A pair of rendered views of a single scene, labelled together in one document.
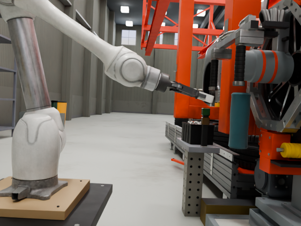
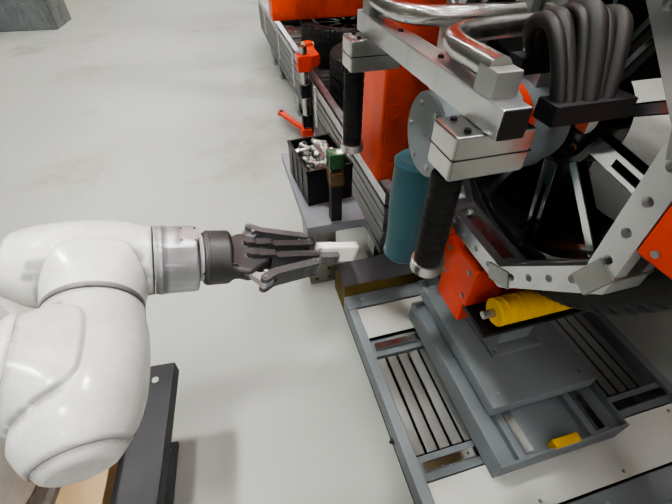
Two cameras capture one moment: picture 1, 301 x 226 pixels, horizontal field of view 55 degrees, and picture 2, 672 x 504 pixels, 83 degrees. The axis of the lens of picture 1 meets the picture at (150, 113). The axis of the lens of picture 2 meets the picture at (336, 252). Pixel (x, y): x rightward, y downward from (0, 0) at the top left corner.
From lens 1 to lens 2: 0.89 m
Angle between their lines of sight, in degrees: 43
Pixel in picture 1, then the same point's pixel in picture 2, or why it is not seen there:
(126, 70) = (58, 481)
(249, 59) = not seen: hidden behind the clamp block
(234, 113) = (400, 207)
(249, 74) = not seen: hidden behind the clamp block
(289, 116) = (526, 284)
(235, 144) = (398, 257)
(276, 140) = (481, 280)
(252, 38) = (492, 161)
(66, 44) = not seen: outside the picture
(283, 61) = (546, 132)
